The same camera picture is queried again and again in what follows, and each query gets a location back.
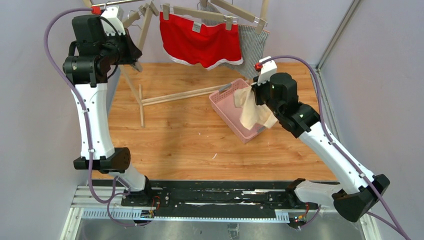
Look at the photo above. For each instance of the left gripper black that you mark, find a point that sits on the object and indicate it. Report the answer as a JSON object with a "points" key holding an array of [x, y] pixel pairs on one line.
{"points": [[129, 46]]}

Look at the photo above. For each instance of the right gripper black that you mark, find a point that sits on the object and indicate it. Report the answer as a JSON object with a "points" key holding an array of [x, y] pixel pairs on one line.
{"points": [[259, 94]]}

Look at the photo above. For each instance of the wooden clip hanger cream underwear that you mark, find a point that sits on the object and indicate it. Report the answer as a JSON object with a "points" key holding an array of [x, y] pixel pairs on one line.
{"points": [[146, 13]]}

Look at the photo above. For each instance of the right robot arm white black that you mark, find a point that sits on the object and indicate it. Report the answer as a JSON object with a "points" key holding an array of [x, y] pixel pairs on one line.
{"points": [[358, 187]]}

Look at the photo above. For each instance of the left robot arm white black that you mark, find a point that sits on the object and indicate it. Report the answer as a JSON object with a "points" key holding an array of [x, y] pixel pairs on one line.
{"points": [[100, 44]]}

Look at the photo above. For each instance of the grey striped underwear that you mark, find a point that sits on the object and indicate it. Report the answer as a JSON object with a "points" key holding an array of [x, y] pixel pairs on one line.
{"points": [[251, 45]]}

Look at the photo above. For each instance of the wooden clip hanger striped underwear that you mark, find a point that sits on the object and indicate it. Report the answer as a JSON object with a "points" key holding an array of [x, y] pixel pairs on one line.
{"points": [[260, 20]]}

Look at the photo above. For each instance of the wooden clip hanger red underwear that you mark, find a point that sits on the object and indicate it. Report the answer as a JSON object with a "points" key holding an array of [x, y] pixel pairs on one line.
{"points": [[199, 14]]}

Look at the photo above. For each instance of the pink plastic basket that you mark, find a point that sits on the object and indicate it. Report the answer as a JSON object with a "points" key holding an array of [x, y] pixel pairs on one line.
{"points": [[222, 102]]}

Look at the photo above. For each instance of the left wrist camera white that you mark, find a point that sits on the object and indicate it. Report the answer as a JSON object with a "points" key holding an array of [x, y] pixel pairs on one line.
{"points": [[111, 20]]}

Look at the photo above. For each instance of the wooden clothes rack frame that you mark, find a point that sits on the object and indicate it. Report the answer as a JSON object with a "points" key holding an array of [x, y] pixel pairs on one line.
{"points": [[143, 102]]}

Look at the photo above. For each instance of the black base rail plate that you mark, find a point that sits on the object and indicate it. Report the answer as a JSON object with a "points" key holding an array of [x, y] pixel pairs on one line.
{"points": [[213, 201]]}

